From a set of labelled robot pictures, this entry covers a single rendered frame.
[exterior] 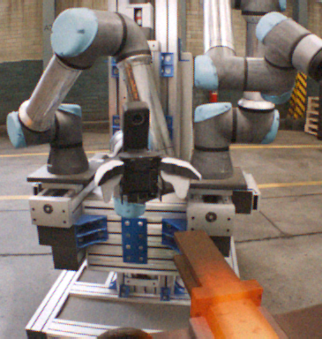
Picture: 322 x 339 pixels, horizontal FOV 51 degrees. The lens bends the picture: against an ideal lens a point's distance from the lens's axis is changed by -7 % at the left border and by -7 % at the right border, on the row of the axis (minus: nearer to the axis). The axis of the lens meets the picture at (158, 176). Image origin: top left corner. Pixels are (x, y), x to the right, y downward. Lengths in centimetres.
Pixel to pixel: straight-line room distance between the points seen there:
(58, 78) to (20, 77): 650
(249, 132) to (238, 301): 91
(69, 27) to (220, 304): 72
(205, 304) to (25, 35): 731
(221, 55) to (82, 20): 31
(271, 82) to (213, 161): 44
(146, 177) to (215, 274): 37
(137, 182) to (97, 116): 671
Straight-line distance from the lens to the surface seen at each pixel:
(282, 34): 71
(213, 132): 111
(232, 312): 23
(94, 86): 725
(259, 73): 76
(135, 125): 62
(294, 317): 26
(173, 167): 57
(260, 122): 111
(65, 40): 85
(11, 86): 749
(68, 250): 121
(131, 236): 122
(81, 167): 122
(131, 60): 91
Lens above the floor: 115
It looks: 17 degrees down
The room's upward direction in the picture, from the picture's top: straight up
